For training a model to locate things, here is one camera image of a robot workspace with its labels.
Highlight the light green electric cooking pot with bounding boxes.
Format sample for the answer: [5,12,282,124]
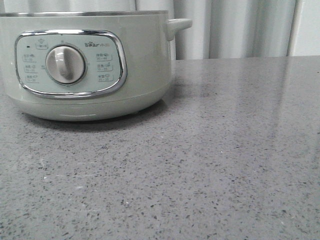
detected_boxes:
[0,10,192,122]

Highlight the white pleated curtain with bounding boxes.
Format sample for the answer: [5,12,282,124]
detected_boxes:
[0,0,320,60]

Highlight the grey round control knob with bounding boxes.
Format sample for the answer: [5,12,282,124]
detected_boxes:
[45,45,86,85]

